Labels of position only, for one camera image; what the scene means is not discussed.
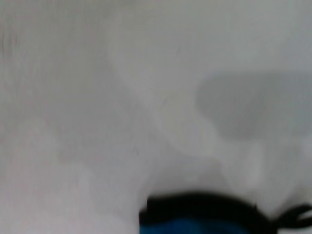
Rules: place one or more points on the blue rag with black trim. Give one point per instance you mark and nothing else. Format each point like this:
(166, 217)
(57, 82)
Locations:
(207, 214)

